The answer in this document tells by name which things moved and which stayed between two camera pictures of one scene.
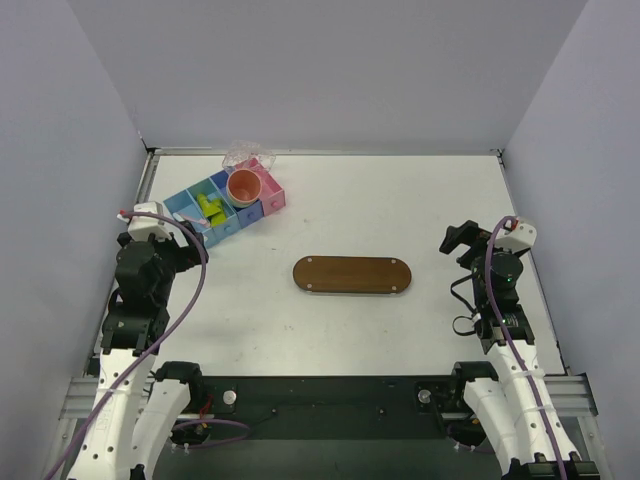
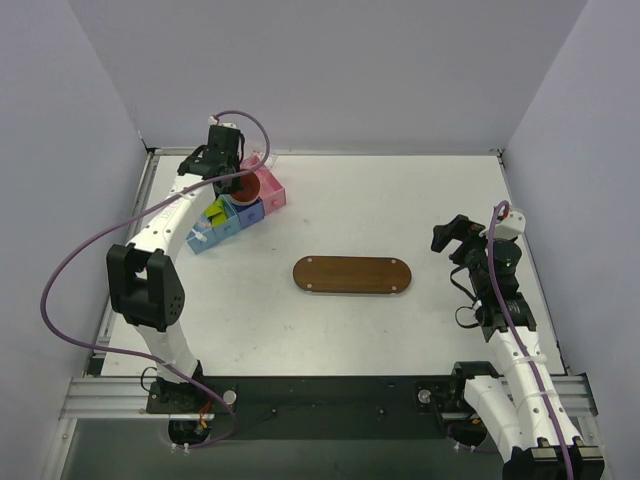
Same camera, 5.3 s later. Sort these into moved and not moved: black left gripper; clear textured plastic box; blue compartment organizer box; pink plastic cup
Moved: black left gripper
Not moved: clear textured plastic box; pink plastic cup; blue compartment organizer box
